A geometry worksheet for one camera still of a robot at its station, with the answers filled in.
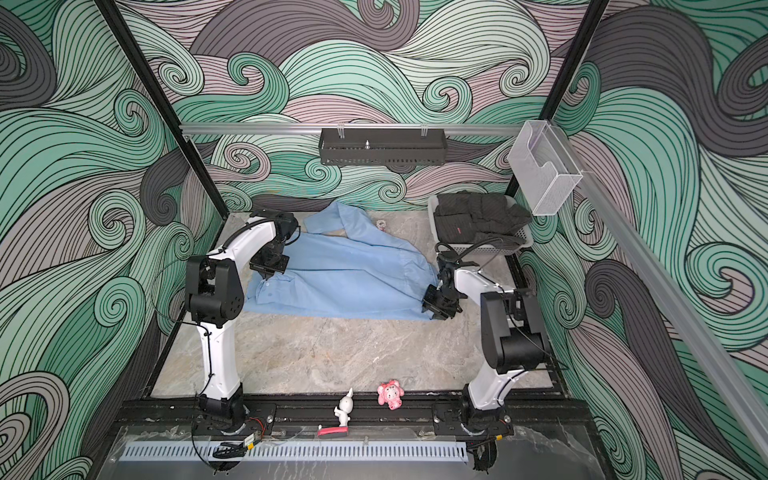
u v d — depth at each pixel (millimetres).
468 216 1104
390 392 754
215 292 554
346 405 728
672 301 515
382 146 946
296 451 697
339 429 684
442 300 790
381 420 743
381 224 1099
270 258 811
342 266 1012
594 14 711
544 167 788
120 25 729
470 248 657
